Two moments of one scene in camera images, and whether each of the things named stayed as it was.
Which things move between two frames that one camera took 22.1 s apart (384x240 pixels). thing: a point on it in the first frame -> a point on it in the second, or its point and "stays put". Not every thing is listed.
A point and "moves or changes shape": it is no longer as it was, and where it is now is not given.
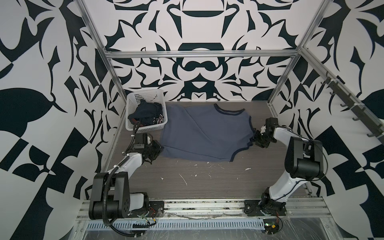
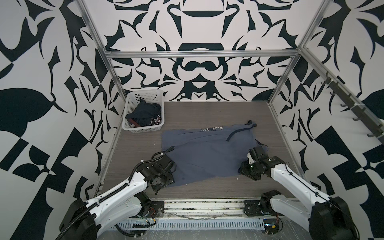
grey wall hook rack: [376, 128] stays put
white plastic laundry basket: [133, 99] stays put
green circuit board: [271, 225] stays put
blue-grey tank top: [204, 132] moves or changes shape
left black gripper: [158, 148] -> [170, 179]
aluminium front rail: [226, 209] stays put
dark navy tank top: [146, 112] stays put
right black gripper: [255, 138] -> [243, 168]
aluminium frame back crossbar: [107, 54] stays put
